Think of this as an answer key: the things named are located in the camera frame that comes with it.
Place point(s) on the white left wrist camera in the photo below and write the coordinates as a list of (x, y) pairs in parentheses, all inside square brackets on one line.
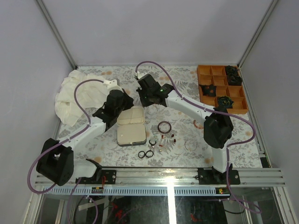
[(111, 85)]

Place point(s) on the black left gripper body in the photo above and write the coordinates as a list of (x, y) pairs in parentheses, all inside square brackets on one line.
[(119, 111)]

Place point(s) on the dark purple bangle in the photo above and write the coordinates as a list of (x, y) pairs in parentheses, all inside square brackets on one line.
[(164, 127)]

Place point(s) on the twisted silver bangle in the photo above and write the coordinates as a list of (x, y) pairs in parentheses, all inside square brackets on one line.
[(152, 110)]

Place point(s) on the dark flower with blue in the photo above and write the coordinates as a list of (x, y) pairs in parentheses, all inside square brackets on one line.
[(225, 101)]

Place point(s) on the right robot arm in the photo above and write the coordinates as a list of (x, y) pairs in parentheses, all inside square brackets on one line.
[(217, 125)]

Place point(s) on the cream navy jewelry box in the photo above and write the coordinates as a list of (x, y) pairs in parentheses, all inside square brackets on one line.
[(131, 126)]

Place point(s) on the aluminium mounting rail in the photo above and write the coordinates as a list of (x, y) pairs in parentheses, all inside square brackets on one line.
[(160, 181)]

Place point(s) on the wooden compartment tray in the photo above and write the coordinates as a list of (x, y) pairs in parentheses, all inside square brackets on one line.
[(212, 80)]

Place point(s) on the dark fabric flower in tray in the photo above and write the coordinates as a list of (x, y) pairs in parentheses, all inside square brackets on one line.
[(233, 77)]

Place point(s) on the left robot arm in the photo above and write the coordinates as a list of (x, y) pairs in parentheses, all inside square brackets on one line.
[(59, 165)]

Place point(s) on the floral patterned tablecloth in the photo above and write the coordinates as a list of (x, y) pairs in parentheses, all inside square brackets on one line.
[(173, 138)]

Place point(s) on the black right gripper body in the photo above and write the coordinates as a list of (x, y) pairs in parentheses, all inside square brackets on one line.
[(145, 97)]

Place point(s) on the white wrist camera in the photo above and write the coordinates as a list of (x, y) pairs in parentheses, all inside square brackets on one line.
[(140, 75), (111, 85)]

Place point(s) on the white crumpled cloth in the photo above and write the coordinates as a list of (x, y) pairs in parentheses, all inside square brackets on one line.
[(74, 98)]

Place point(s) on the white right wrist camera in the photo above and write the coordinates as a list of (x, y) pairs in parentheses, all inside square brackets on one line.
[(140, 75)]

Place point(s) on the silver hoop bangle right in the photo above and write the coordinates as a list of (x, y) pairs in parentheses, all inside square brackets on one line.
[(190, 145)]

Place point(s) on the orange bangle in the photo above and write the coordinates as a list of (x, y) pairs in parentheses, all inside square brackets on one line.
[(198, 125)]

